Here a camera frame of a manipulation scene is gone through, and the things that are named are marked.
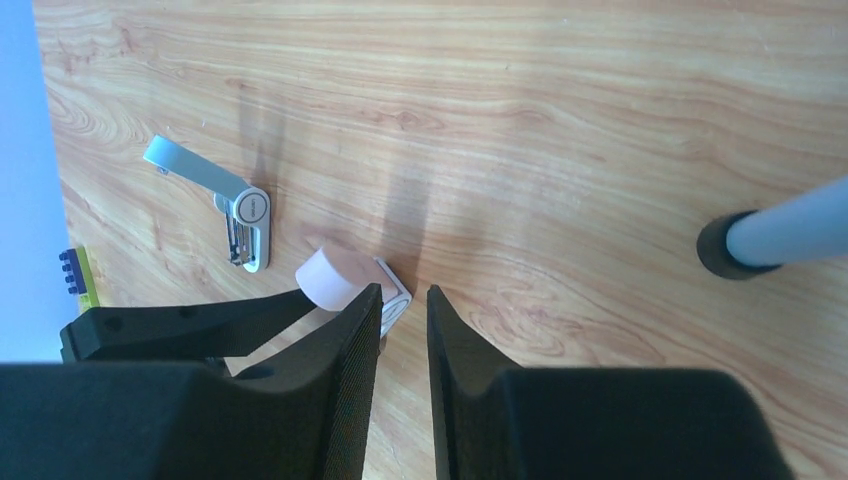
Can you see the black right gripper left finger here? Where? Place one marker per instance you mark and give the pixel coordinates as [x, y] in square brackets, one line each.
[300, 414]

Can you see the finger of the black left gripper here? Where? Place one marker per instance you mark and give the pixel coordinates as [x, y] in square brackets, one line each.
[181, 333]

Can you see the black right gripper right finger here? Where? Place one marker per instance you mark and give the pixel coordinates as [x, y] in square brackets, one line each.
[495, 419]

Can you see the grey white stapler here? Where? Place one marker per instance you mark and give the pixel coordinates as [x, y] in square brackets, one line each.
[246, 208]

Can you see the green toy brick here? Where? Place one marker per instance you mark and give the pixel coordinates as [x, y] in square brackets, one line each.
[87, 297]

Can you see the purple toy brick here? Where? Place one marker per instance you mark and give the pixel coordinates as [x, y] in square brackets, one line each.
[73, 271]

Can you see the silver tripod stand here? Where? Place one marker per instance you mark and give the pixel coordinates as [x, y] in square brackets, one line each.
[746, 244]

